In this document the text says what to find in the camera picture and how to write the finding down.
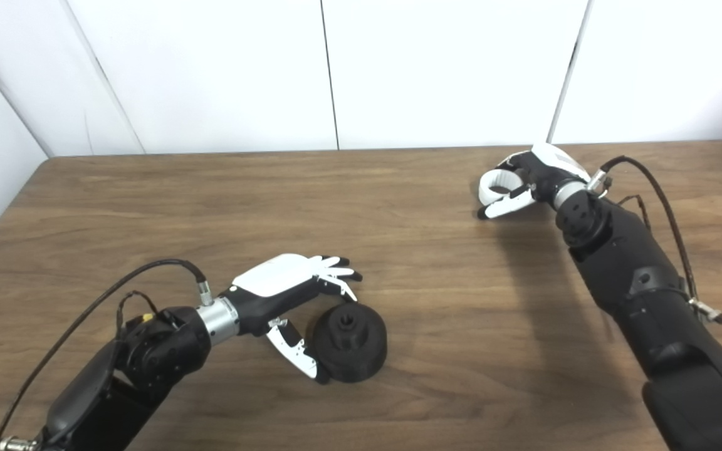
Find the white and black left hand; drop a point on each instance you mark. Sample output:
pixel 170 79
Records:
pixel 276 279

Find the white and black right hand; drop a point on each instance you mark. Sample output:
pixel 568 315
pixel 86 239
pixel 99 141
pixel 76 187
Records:
pixel 549 175

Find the round black part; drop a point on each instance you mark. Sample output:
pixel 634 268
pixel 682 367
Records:
pixel 358 351

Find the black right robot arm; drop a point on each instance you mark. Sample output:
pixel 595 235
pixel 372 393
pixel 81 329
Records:
pixel 637 282

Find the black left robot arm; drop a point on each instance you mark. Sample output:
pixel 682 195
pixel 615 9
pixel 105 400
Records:
pixel 154 357

